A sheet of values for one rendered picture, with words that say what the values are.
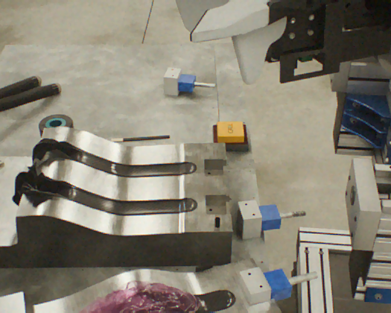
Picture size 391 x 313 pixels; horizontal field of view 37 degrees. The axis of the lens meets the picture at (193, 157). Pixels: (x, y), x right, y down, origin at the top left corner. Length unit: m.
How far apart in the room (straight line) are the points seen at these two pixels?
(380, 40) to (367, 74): 0.87
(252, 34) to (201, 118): 1.07
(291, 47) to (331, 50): 0.03
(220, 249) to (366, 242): 0.25
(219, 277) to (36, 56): 1.02
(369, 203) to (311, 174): 1.62
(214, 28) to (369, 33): 0.17
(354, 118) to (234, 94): 0.33
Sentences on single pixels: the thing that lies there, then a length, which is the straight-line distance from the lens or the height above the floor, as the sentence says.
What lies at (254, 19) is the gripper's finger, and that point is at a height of 1.46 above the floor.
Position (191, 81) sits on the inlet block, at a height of 0.84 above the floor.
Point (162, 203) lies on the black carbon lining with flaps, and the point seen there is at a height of 0.88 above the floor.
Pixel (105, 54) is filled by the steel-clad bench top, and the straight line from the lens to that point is 1.78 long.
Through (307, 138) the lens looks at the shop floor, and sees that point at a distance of 2.80.
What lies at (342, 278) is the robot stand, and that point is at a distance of 1.92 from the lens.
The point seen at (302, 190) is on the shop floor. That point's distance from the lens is 2.51.
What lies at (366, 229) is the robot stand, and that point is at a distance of 0.99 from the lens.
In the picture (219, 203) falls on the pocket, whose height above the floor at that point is 0.87.
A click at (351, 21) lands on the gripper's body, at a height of 1.42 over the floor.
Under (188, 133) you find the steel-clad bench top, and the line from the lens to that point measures 1.42.
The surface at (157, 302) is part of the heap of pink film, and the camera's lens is 0.92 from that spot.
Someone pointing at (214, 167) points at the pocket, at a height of 0.87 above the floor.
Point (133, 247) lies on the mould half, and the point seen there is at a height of 0.85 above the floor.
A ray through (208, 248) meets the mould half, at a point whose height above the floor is 0.85.
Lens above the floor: 1.63
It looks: 38 degrees down
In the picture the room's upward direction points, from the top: 1 degrees counter-clockwise
